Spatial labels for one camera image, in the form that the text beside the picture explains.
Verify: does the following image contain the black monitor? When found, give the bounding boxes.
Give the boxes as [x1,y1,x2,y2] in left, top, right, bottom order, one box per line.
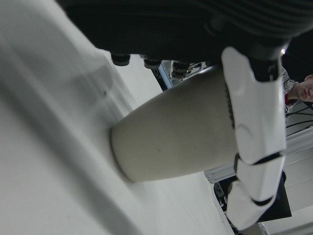
[259,171,293,222]

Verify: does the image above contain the smooth beige paper cup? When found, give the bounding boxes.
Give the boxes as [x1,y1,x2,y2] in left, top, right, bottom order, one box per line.
[110,65,239,183]

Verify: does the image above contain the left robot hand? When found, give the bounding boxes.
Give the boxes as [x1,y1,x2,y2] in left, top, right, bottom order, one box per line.
[55,0,313,231]

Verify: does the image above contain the person in patterned shirt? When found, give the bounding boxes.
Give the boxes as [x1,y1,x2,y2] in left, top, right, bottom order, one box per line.
[281,66,313,113]

